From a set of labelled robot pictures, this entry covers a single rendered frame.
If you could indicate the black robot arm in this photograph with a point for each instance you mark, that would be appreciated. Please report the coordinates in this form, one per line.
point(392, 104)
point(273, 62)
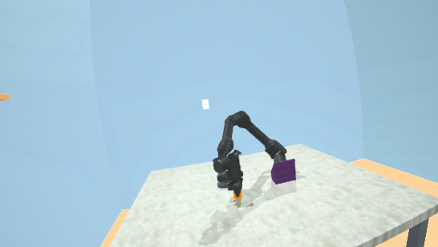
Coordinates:
point(226, 160)

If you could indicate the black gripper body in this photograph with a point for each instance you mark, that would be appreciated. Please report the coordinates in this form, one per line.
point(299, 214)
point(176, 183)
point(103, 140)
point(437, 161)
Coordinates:
point(235, 176)

